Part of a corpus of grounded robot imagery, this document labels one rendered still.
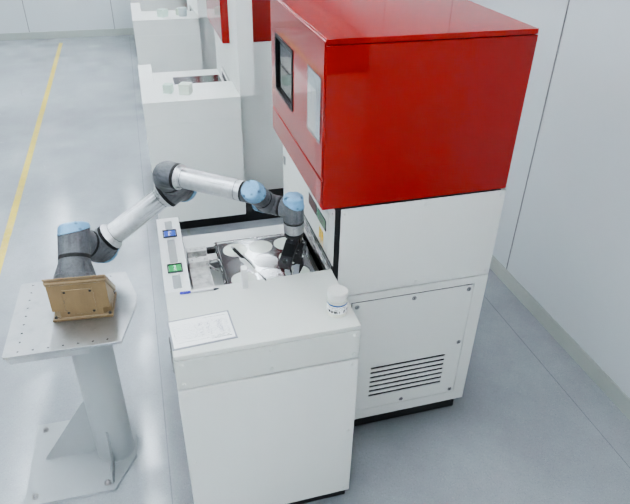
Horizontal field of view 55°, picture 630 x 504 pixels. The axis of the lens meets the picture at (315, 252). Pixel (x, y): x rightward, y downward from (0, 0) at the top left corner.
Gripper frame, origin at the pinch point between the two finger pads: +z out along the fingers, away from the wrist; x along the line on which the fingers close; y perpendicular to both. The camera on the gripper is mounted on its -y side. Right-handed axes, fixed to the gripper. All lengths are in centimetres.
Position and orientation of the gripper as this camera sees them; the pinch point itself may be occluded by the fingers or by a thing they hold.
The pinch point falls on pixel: (292, 278)
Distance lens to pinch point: 232.7
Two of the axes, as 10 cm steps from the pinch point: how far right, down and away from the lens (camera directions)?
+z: -0.2, 8.4, 5.4
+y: 2.8, -5.2, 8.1
